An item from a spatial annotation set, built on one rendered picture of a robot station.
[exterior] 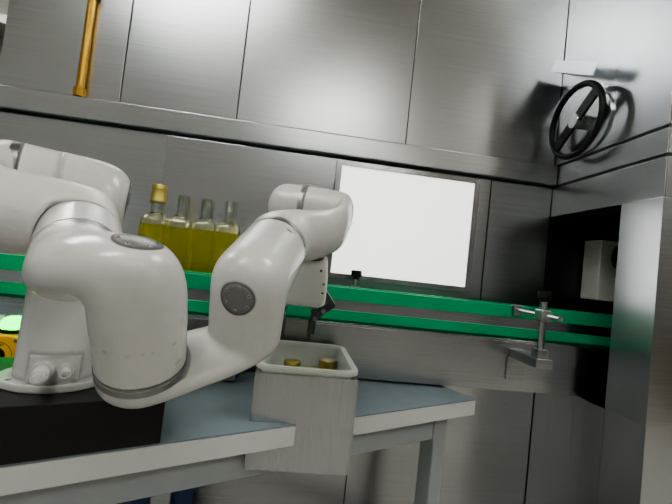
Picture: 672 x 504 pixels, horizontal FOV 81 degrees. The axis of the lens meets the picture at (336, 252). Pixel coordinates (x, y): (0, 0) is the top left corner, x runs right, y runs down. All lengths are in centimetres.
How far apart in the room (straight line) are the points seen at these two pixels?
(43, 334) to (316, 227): 38
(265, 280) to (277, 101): 88
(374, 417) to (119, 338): 53
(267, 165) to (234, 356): 76
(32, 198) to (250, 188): 69
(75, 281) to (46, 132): 102
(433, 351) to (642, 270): 49
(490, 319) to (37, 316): 92
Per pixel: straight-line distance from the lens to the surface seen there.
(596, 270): 139
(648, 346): 109
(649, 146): 116
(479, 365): 106
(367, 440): 86
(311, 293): 76
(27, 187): 54
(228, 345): 45
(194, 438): 64
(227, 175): 114
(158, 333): 38
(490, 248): 128
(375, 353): 97
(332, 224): 56
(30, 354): 64
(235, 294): 41
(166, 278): 36
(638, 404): 111
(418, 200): 118
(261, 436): 68
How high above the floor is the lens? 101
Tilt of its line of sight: 2 degrees up
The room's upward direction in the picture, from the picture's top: 6 degrees clockwise
